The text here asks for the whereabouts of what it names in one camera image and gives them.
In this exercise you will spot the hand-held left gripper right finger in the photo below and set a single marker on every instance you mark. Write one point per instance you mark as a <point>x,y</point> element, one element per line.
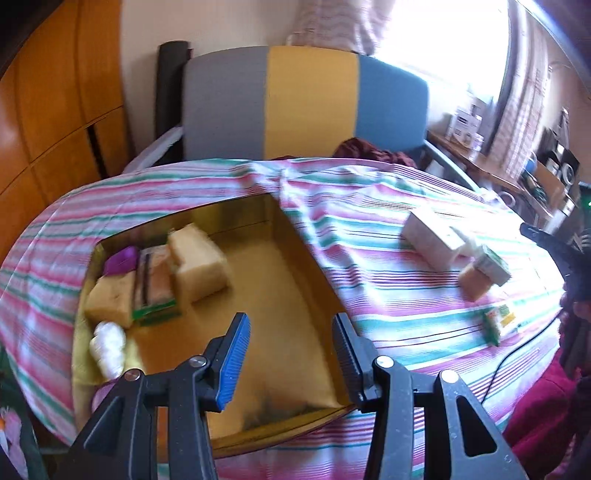
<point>351,364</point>

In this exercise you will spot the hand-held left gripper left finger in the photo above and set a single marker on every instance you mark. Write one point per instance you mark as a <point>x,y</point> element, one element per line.
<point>233,364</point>

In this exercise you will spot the purple packet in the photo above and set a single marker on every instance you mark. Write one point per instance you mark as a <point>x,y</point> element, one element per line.
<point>121,261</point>

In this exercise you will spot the dark red cloth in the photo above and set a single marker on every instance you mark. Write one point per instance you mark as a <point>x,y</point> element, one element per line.
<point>360,150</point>

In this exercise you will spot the white printed box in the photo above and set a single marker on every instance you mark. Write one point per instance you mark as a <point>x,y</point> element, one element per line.
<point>466,131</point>

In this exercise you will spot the grey yellow blue chair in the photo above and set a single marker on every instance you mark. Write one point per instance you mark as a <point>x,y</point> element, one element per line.
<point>221,101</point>

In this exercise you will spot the striped tablecloth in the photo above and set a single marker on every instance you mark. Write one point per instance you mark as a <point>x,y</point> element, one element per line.
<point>378,286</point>

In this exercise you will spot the white puffy packet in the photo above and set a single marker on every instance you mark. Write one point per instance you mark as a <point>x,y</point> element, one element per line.
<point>108,348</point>

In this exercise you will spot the square metal tin box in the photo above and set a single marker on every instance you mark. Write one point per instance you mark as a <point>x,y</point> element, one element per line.
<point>277,323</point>

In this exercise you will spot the blue round container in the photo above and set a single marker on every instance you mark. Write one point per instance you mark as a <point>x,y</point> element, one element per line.
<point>531,168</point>

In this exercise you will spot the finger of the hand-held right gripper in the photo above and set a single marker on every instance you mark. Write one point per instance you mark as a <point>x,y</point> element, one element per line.
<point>545,242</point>

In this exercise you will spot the white carton box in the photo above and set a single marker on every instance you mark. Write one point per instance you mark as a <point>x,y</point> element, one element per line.
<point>429,237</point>

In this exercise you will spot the checked curtain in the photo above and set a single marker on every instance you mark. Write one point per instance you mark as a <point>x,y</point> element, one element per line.
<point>521,106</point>

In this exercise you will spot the wooden side table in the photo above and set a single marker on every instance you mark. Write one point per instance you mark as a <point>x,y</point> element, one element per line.
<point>471,161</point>

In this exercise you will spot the wooden wardrobe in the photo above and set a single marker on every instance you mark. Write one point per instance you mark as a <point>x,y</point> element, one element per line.
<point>46,115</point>

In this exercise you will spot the person's dark red clothing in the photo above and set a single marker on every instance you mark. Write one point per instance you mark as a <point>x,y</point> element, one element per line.
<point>540,424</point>

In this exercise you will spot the white cup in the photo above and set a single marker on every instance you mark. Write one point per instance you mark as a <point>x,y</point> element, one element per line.
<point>505,199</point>

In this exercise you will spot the small pink packet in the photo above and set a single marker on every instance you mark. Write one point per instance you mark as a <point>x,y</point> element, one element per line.
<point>100,397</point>

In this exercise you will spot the black rolled mat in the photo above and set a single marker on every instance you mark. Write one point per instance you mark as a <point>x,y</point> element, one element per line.
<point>171,83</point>

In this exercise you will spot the tan sponge with green top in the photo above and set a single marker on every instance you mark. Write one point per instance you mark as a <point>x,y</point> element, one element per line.
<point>496,265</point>

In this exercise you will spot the silver stereo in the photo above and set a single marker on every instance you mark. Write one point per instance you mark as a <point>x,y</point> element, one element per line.
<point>561,168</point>

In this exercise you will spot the floral patterned cloth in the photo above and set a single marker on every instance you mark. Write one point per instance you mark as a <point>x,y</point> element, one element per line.
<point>9,429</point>

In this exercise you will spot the pink patterned curtain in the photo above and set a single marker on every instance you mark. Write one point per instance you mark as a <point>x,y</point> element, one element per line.
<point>337,23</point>

